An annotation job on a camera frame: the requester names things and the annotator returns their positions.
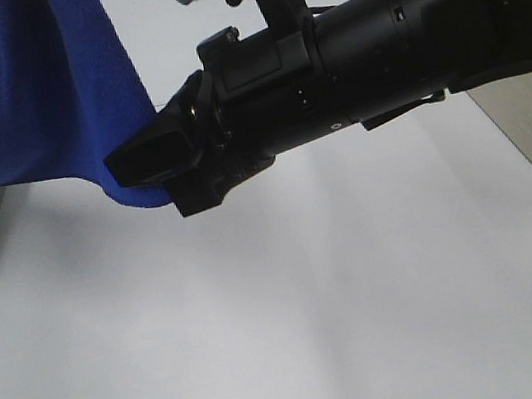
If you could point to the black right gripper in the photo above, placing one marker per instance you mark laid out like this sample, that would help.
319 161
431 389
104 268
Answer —
253 99

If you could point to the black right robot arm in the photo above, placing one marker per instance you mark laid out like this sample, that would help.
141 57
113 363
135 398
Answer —
388 57

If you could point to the blue microfibre towel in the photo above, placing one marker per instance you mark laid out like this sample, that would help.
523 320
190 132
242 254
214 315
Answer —
69 96

